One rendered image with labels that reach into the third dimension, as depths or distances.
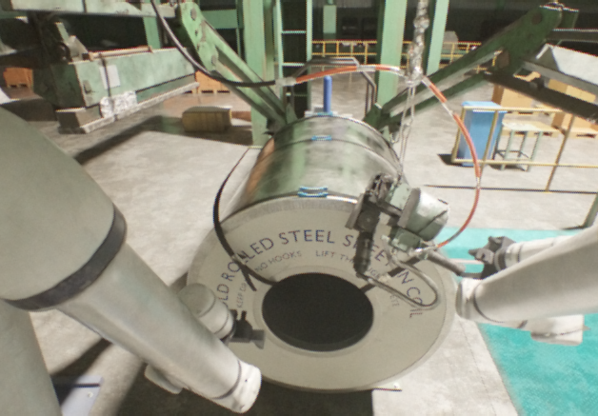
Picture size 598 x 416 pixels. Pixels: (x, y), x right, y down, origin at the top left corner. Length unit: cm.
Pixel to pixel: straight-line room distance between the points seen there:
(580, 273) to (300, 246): 100
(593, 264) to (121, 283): 44
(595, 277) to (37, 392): 62
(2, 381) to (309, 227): 97
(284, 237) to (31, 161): 105
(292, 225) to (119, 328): 91
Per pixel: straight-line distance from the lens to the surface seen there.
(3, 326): 46
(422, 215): 103
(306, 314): 185
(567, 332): 82
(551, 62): 157
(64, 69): 98
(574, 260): 42
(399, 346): 167
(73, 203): 29
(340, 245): 126
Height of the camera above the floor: 189
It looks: 29 degrees down
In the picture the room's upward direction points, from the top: 1 degrees counter-clockwise
